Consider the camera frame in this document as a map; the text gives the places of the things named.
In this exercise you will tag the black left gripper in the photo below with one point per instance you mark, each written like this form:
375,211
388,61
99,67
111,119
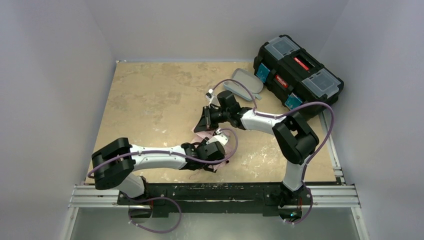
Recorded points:
205,164

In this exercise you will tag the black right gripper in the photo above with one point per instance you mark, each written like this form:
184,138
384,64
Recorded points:
208,117

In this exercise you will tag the pink and black folding umbrella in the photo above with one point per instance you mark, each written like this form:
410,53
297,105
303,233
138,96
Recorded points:
199,136

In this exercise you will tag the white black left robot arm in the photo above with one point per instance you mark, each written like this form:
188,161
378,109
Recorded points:
114,164

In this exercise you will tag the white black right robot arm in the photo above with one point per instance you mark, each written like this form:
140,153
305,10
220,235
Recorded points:
295,138

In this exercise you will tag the light blue glasses case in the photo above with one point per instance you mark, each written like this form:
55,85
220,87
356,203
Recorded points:
247,79

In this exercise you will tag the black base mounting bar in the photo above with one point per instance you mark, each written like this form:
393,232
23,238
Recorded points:
220,198

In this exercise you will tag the black toolbox with clear lids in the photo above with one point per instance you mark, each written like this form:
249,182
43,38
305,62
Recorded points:
293,75

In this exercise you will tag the aluminium rail frame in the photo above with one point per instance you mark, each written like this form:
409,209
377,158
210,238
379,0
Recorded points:
326,195

